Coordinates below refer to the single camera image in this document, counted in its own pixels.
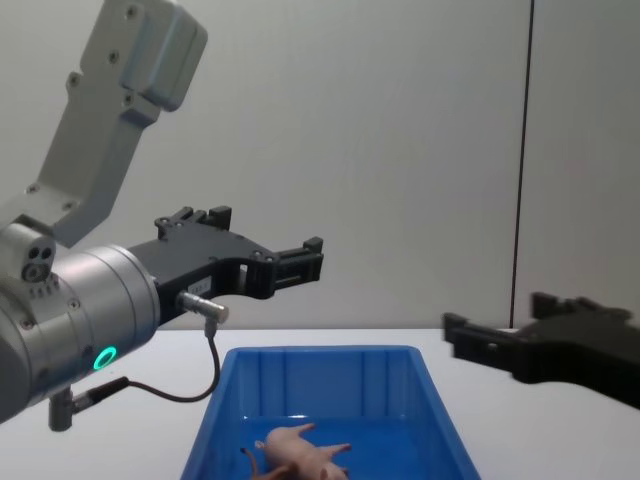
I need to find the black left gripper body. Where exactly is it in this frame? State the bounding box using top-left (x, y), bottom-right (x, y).
top-left (124, 228), bottom-right (277, 331)

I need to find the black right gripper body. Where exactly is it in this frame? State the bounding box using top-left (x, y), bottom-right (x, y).
top-left (511, 310), bottom-right (640, 407)

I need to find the pink toy pig figure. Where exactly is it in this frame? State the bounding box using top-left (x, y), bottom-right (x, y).
top-left (241, 422), bottom-right (354, 480)

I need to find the blue plastic bin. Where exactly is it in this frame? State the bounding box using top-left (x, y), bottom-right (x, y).
top-left (178, 344), bottom-right (484, 480)

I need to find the thin dark wrist cable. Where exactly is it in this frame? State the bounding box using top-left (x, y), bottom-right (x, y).
top-left (69, 292), bottom-right (231, 409)

